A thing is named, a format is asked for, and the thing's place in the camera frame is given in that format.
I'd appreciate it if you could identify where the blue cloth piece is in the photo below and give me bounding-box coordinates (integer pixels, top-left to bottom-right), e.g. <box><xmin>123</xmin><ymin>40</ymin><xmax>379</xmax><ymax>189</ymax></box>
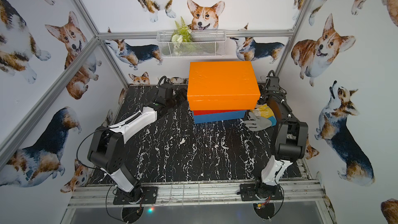
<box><xmin>268</xmin><ymin>116</ymin><xmax>277</xmax><ymax>127</ymax></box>

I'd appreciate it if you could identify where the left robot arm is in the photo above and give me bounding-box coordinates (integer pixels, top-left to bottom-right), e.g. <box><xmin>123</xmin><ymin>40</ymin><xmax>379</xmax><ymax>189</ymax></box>
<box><xmin>87</xmin><ymin>76</ymin><xmax>188</xmax><ymax>194</ymax></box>

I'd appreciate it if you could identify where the orange shoebox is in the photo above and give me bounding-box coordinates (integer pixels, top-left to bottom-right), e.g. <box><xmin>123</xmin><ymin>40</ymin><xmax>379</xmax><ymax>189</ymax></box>
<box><xmin>187</xmin><ymin>61</ymin><xmax>260</xmax><ymax>111</ymax></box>

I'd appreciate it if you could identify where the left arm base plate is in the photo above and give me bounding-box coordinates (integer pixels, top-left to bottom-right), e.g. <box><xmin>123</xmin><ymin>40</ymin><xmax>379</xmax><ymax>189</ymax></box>
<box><xmin>113</xmin><ymin>187</ymin><xmax>158</xmax><ymax>205</ymax></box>

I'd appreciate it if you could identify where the grey work glove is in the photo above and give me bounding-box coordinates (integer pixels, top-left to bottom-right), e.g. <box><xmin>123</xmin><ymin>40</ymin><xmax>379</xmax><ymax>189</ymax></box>
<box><xmin>243</xmin><ymin>112</ymin><xmax>272</xmax><ymax>132</ymax></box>

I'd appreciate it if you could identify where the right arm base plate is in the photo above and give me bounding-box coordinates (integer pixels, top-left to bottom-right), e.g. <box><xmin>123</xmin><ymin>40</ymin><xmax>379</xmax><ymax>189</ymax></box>
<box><xmin>237</xmin><ymin>184</ymin><xmax>284</xmax><ymax>202</ymax></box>

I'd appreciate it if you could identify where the red shoebox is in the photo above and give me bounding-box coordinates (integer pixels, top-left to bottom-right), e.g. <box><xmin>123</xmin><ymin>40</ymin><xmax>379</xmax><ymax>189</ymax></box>
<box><xmin>193</xmin><ymin>110</ymin><xmax>245</xmax><ymax>116</ymax></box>

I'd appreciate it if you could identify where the yellow work glove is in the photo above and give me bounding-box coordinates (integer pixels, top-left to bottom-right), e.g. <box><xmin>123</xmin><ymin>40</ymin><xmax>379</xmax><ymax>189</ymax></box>
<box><xmin>251</xmin><ymin>104</ymin><xmax>275</xmax><ymax>119</ymax></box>

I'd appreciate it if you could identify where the white wire mesh basket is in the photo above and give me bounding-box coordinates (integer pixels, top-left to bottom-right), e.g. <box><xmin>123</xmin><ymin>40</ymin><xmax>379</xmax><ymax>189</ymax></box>
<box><xmin>157</xmin><ymin>30</ymin><xmax>227</xmax><ymax>58</ymax></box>

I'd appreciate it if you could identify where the aluminium front rail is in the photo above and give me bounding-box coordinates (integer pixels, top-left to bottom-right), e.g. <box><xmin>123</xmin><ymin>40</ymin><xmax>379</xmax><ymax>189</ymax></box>
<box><xmin>67</xmin><ymin>180</ymin><xmax>325</xmax><ymax>208</ymax></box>

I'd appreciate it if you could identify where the artificial fern with white flower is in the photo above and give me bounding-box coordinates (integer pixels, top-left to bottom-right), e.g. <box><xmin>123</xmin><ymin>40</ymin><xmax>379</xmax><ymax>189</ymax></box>
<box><xmin>171</xmin><ymin>17</ymin><xmax>194</xmax><ymax>56</ymax></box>

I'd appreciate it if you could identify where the blue shoebox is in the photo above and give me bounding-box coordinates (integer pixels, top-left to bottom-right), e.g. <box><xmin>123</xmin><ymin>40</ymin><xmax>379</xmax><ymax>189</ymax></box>
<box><xmin>193</xmin><ymin>110</ymin><xmax>246</xmax><ymax>124</ymax></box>

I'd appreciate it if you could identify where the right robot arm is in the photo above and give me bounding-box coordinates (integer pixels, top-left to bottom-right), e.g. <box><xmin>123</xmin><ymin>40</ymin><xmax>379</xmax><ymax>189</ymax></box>
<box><xmin>256</xmin><ymin>70</ymin><xmax>308</xmax><ymax>194</ymax></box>

